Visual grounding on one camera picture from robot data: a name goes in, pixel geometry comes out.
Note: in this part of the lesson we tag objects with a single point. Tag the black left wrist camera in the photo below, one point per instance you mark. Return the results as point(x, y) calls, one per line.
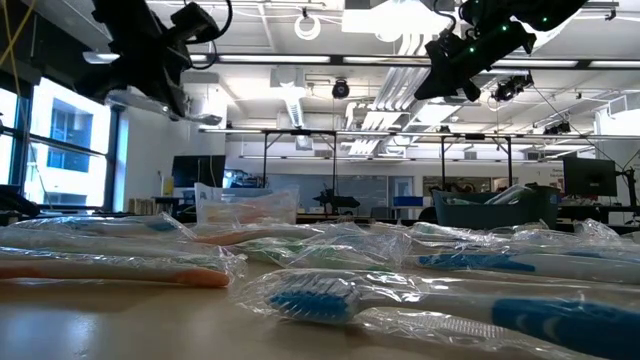
point(192, 22)

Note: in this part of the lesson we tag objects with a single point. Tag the yellow container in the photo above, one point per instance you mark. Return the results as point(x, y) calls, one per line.
point(167, 186)

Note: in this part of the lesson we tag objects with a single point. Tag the ceiling light strip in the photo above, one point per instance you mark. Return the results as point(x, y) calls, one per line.
point(275, 58)
point(532, 63)

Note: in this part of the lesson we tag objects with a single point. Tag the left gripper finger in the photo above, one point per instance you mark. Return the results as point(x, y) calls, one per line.
point(181, 95)
point(161, 97)

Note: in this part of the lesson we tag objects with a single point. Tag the clear plastic container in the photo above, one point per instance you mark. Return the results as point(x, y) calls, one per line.
point(210, 200)

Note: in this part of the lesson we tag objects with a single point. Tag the black monitor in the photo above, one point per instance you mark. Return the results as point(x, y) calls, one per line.
point(197, 171)
point(590, 176)

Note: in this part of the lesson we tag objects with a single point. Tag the black background robot arm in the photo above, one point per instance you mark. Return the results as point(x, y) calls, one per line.
point(340, 201)

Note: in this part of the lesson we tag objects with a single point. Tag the teal plastic bin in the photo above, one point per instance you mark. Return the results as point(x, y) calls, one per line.
point(475, 215)

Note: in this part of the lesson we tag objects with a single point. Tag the blue box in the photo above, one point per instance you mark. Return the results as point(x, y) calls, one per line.
point(407, 201)

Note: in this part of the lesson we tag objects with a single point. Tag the wooden blocks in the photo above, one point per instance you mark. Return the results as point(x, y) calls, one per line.
point(142, 206)

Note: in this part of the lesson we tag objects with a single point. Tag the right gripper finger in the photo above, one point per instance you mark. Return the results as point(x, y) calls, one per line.
point(471, 91)
point(440, 75)

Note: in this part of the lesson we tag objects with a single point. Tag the black ceiling camera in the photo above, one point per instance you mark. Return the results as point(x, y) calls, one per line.
point(557, 128)
point(510, 89)
point(340, 90)

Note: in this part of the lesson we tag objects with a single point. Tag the large glass window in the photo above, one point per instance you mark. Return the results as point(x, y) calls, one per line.
point(70, 165)

